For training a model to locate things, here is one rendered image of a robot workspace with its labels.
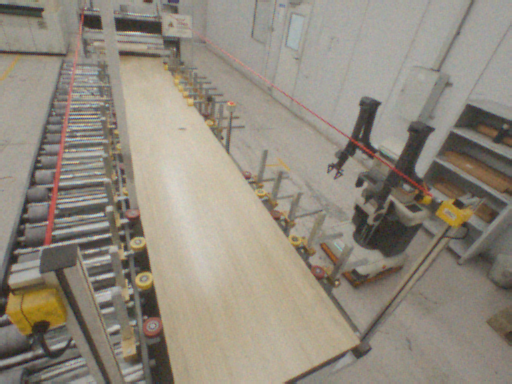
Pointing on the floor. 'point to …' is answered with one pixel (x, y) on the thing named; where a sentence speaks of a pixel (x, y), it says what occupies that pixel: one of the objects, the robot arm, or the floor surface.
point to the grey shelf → (482, 231)
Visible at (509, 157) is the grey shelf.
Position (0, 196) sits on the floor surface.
